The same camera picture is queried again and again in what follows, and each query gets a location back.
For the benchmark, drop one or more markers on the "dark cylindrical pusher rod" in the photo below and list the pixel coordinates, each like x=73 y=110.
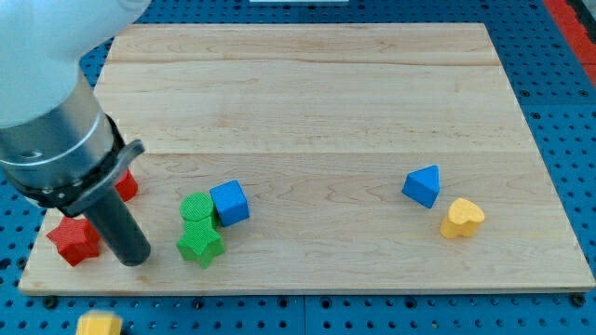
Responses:
x=111 y=218

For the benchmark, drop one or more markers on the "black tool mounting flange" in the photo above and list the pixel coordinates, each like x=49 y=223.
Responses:
x=68 y=182

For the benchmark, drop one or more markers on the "green star block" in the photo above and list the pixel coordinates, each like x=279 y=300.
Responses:
x=200 y=242

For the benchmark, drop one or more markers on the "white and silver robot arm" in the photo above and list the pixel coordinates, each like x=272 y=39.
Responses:
x=58 y=147

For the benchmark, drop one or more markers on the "red block behind arm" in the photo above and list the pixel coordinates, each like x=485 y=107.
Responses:
x=127 y=186

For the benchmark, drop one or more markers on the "red star block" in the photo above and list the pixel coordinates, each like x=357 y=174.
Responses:
x=75 y=240

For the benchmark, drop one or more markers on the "blue cube block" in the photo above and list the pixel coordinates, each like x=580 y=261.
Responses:
x=230 y=203

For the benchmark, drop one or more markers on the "green cylinder block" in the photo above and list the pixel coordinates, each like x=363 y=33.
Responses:
x=198 y=207

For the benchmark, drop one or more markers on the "yellow block at bottom edge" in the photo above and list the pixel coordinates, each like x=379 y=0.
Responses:
x=99 y=323

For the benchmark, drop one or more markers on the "light wooden board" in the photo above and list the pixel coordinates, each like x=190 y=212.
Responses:
x=320 y=124

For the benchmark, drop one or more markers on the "blue triangular prism block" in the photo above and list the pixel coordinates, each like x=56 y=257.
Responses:
x=423 y=185

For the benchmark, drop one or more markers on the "yellow heart block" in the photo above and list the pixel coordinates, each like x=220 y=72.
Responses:
x=463 y=219

